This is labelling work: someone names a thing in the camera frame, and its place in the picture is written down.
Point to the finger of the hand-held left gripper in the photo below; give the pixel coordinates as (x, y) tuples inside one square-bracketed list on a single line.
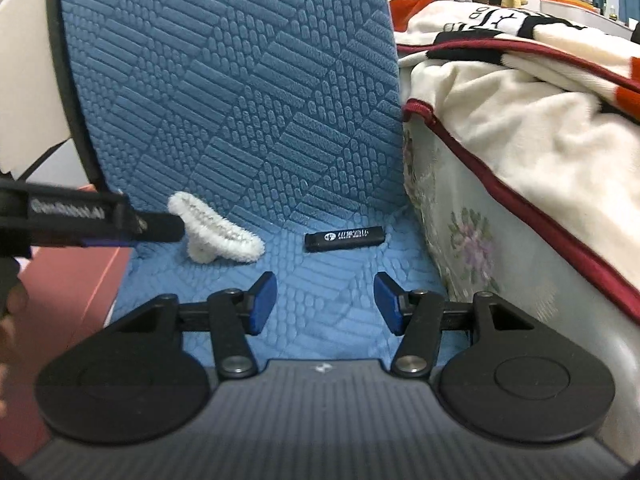
[(160, 227)]

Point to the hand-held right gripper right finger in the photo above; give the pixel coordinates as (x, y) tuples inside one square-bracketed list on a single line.
[(389, 305)]

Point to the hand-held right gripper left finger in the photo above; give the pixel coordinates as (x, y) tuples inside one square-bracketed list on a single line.
[(262, 305)]

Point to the white fuzzy hair clip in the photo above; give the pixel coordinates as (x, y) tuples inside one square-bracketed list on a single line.
[(247, 249)]

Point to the black rectangular stick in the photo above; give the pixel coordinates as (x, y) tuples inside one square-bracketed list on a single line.
[(345, 239)]

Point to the pink cardboard box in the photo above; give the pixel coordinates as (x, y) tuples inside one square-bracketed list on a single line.
[(60, 300)]

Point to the person's left hand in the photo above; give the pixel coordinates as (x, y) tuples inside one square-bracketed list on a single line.
[(17, 302)]

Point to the floral bed sheet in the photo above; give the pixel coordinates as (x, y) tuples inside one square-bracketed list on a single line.
[(475, 245)]

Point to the blue quilted mat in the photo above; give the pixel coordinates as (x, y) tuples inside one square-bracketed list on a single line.
[(225, 85)]

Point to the beige cardboard panel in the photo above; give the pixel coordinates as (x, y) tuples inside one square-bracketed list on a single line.
[(25, 60)]

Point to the white red black plush blanket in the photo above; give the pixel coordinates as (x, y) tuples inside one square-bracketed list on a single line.
[(525, 120)]

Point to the white dresser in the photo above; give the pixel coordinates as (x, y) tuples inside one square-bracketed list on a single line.
[(575, 11)]

